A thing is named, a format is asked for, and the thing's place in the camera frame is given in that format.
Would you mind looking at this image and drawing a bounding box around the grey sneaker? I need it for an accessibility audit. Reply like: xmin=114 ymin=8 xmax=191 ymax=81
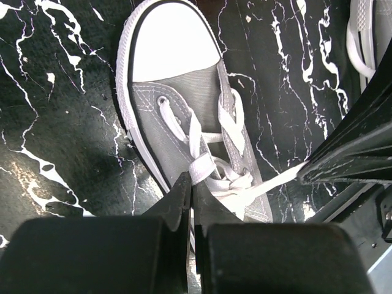
xmin=115 ymin=0 xmax=273 ymax=255
xmin=346 ymin=0 xmax=391 ymax=91

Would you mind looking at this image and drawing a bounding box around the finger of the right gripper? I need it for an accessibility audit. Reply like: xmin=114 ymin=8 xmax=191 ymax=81
xmin=297 ymin=128 xmax=391 ymax=184
xmin=307 ymin=45 xmax=391 ymax=165

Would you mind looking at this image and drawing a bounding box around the white shoelace of sneaker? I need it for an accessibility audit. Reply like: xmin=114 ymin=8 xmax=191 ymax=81
xmin=157 ymin=89 xmax=307 ymax=219

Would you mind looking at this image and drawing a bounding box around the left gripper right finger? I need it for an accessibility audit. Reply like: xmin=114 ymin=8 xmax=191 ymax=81
xmin=192 ymin=183 xmax=372 ymax=293

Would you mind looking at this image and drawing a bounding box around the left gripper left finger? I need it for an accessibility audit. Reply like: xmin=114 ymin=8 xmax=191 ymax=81
xmin=1 ymin=172 xmax=192 ymax=293

